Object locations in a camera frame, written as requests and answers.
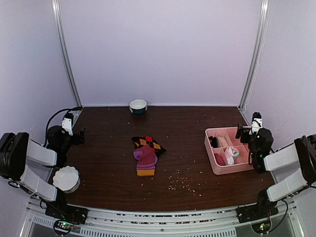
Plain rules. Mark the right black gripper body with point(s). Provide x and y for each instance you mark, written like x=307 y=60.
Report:
x=253 y=149

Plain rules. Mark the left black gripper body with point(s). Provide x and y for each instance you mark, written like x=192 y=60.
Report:
x=64 y=146

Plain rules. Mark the maroon purple orange sock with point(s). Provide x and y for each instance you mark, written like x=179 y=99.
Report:
x=146 y=161

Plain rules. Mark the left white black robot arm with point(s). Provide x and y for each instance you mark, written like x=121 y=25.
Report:
x=15 y=149

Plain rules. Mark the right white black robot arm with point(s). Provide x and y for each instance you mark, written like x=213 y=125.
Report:
x=302 y=151

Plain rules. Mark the beige rolled sock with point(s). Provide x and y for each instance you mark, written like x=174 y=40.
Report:
x=223 y=142

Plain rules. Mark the white pink rolled sock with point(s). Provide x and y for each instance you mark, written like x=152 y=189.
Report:
x=231 y=154

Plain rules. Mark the pink divided organizer box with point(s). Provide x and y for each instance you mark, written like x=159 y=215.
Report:
x=241 y=163

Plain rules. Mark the black rolled sock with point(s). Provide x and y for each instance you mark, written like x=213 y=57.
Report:
x=213 y=141

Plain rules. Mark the red rolled sock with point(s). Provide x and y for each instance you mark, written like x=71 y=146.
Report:
x=219 y=159

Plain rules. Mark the white scalloped bowl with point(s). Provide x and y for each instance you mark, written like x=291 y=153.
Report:
x=67 y=179

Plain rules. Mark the black argyle sock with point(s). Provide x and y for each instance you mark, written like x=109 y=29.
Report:
x=148 y=140

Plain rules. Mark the teal white ceramic bowl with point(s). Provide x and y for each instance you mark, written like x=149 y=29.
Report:
x=138 y=106

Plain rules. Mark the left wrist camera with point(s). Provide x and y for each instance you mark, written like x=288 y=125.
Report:
x=67 y=123

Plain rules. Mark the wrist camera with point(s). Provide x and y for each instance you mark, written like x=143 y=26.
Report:
x=256 y=123
x=67 y=123

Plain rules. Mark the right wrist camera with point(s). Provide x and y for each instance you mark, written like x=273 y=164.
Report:
x=256 y=123

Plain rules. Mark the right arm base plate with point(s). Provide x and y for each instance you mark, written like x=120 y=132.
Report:
x=253 y=213

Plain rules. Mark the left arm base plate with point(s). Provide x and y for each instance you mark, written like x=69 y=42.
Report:
x=72 y=214

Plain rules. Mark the front aluminium rail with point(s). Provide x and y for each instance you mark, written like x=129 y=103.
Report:
x=220 y=222

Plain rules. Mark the right aluminium frame post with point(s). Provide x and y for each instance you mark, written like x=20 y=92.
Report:
x=258 y=46

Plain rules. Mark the aluminium frame post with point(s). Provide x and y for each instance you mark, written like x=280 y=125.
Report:
x=258 y=46
x=64 y=51

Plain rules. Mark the left aluminium frame post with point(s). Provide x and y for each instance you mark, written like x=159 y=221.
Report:
x=64 y=51

